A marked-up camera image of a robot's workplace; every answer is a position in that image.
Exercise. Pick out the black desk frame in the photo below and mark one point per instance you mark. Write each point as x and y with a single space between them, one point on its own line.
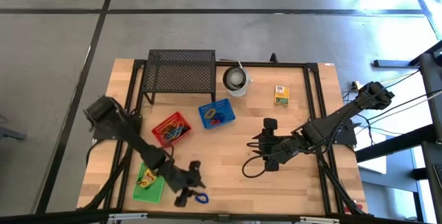
431 79

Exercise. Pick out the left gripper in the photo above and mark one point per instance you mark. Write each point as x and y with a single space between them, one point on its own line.
179 177

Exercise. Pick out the green plastic basket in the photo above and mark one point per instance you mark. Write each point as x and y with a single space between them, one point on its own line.
148 194

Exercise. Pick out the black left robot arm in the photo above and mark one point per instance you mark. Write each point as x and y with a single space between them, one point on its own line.
138 141

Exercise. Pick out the grey-blue rubber band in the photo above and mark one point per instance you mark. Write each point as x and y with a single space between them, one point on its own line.
169 130

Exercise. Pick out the tan rubber band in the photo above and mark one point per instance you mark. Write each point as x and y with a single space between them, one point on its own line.
177 135

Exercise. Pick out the large crayon box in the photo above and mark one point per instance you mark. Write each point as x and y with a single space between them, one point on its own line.
148 178

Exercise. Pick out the red clamp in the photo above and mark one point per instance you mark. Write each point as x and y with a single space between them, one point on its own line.
357 207

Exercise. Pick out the black camera post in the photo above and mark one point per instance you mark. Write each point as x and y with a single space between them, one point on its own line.
273 58

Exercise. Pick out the blue plastic basket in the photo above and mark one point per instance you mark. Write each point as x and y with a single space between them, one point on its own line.
228 108

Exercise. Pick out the black rig beam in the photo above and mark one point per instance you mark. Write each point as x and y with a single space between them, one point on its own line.
52 217

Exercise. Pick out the silver frame bracket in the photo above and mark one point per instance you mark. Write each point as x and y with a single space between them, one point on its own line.
127 216
319 220

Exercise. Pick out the small yellow crayon box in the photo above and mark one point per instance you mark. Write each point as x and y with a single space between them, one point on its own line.
282 95

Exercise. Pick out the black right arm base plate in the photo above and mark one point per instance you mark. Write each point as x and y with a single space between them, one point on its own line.
345 137

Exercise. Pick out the red plastic basket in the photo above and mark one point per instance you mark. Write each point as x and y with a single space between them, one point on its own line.
162 127

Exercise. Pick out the grey furniture foot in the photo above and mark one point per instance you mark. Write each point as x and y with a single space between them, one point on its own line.
10 134

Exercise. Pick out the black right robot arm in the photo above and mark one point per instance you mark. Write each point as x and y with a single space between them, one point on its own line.
331 122

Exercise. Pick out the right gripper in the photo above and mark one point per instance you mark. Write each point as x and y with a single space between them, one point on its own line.
279 148

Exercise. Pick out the black perforated metal shelf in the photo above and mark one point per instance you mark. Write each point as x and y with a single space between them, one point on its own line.
179 72

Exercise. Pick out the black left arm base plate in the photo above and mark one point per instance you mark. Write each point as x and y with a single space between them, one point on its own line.
103 135

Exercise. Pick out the white cylindrical pen holder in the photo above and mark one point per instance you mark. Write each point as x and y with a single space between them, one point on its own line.
236 80

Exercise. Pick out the white power strip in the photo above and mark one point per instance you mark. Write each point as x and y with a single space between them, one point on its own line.
355 86

